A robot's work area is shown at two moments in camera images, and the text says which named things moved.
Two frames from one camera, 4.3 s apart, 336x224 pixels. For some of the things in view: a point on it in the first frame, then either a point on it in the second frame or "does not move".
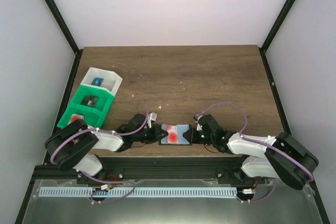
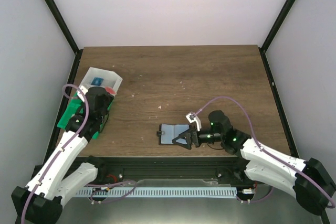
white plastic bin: x=111 y=80 does not move
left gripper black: x=156 y=136 → x=109 y=97
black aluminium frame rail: x=126 y=170 does not move
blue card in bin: x=97 y=81 does not move
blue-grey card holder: x=175 y=135 does not move
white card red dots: x=172 y=134 → x=109 y=89
